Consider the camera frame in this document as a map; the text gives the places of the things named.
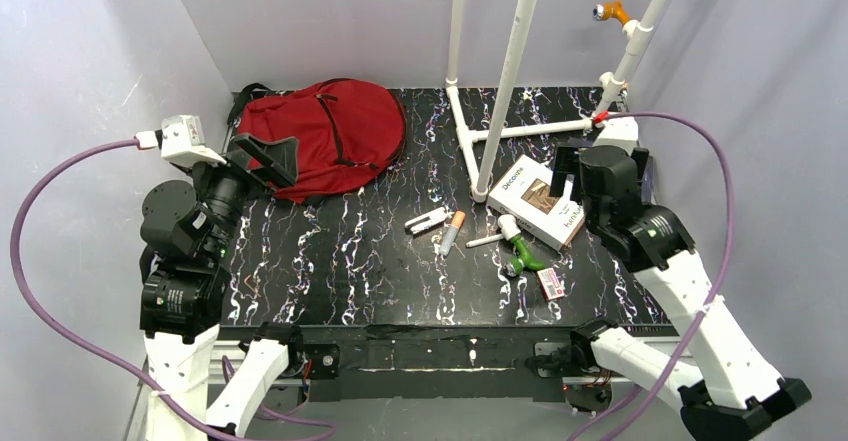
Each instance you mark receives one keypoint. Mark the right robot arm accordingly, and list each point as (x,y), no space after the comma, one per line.
(728,391)

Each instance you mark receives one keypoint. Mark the red student backpack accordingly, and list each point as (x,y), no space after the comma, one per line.
(349,132)

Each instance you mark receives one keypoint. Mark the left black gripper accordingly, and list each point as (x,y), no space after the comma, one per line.
(245,167)

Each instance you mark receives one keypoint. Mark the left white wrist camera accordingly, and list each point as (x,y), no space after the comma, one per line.
(180,141)

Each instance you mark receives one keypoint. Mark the small red white card box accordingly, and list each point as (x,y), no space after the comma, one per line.
(552,288)

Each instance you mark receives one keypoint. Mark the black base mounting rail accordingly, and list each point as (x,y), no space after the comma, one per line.
(427,362)

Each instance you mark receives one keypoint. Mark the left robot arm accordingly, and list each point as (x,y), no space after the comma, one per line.
(189,227)

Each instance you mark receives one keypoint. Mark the white furniture book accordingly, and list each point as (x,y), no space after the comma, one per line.
(524,191)

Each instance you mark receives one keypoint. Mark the white PVC pipe frame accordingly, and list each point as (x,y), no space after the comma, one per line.
(497,46)

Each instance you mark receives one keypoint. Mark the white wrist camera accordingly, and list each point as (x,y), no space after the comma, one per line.
(619,132)
(180,141)

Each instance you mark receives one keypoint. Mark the white pen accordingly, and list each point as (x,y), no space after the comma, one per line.
(484,240)

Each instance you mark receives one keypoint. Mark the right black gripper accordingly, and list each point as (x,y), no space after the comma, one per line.
(577,162)

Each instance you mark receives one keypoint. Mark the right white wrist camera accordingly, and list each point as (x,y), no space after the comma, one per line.
(619,132)

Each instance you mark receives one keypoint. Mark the orange capped glue stick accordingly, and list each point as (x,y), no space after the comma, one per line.
(451,232)

